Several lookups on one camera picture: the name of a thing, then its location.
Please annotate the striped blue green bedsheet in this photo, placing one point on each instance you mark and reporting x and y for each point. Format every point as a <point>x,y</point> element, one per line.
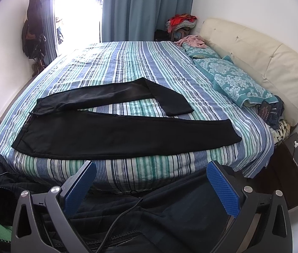
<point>141,111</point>

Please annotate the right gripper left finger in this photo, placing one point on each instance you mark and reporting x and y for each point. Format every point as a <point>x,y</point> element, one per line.
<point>60,202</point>

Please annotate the hanging dark bags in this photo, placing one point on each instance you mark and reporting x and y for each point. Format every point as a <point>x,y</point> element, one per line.
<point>33,38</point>

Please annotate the dark clothing in foreground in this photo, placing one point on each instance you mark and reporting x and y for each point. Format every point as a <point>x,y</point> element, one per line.
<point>183,216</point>

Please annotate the black pants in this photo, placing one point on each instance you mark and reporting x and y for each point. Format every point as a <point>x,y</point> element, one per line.
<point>64,126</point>

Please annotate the blue curtain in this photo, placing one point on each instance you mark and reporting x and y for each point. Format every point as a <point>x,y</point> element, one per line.
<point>134,20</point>

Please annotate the dark items beside pillow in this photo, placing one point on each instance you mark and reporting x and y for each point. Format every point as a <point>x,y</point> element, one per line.
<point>271,112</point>

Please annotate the teal floral pillow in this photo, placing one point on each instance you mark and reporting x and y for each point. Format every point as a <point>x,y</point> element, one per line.
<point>233,82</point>
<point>200,53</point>

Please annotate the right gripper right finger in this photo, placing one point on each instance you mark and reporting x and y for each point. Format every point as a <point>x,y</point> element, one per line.
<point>273,232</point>

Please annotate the striped left curtain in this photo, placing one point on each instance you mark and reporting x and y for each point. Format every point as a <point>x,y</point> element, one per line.
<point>49,26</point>

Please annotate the dark nightstand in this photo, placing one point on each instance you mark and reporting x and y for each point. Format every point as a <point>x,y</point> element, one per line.
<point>281,172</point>

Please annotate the red clothes pile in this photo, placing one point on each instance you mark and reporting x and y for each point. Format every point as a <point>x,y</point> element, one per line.
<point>180,21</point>

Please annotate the pink cloth on bed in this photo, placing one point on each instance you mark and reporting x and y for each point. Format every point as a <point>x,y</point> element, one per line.
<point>192,41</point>

